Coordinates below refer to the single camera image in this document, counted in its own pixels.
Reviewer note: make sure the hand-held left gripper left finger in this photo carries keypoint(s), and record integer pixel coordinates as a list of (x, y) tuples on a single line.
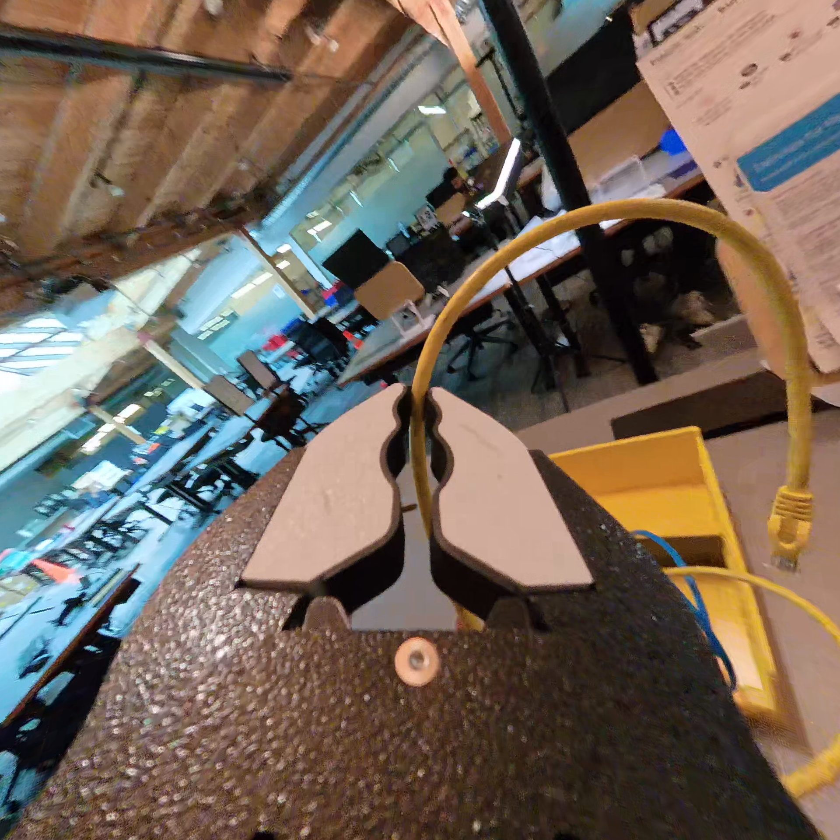
[(327, 512)]

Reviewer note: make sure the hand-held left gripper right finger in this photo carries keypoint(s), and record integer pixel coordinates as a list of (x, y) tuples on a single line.
[(504, 512)]

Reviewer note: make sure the large yellow plastic bin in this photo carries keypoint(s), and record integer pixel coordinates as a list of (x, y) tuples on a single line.
[(655, 499)]

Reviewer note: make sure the grey desk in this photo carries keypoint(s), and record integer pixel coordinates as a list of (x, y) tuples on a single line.
[(787, 656)]

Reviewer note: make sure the black office chair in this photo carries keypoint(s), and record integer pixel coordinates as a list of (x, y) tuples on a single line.
[(481, 342)]

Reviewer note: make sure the long wooden workbench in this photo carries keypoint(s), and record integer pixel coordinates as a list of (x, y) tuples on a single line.
[(392, 342)]

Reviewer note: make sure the black monitor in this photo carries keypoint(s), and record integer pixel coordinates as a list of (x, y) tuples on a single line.
[(357, 259)]

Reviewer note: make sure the orange traffic cone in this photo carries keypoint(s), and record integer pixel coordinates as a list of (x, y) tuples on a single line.
[(55, 570)]

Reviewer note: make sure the black tripod pole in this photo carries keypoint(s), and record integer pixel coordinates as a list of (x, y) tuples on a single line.
[(557, 165)]

